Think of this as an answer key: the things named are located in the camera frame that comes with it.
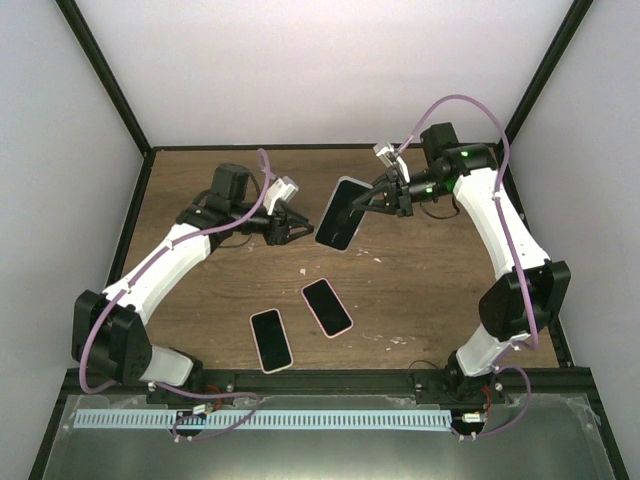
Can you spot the phone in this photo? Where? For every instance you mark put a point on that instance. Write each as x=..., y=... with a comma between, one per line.
x=327, y=308
x=271, y=341

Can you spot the phone in light pink case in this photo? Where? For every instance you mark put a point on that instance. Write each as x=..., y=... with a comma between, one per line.
x=271, y=341

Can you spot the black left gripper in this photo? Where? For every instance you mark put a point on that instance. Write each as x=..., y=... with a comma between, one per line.
x=281, y=222

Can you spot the light blue slotted cable duct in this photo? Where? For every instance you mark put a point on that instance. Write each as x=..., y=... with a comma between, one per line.
x=410, y=420

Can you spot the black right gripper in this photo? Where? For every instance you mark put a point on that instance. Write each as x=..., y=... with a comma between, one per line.
x=401, y=203

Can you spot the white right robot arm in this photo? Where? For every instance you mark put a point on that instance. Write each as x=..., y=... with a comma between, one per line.
x=529, y=286

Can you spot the clear phone case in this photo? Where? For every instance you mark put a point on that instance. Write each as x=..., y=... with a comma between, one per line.
x=343, y=214

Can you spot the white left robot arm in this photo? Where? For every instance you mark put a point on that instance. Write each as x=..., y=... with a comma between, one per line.
x=110, y=340

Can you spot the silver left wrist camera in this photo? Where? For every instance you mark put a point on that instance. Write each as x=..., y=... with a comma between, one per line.
x=284, y=189

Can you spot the black aluminium frame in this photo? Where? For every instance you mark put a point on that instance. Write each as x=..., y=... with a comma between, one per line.
x=86, y=40

